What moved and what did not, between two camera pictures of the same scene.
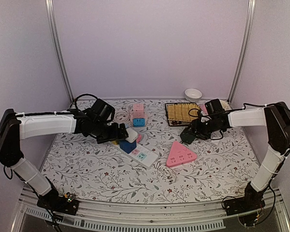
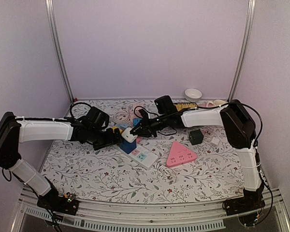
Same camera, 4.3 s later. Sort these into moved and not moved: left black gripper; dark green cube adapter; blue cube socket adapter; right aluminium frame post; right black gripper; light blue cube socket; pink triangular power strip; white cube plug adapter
Moved: left black gripper; right black gripper; dark green cube adapter
Not moved: blue cube socket adapter; pink triangular power strip; white cube plug adapter; light blue cube socket; right aluminium frame post
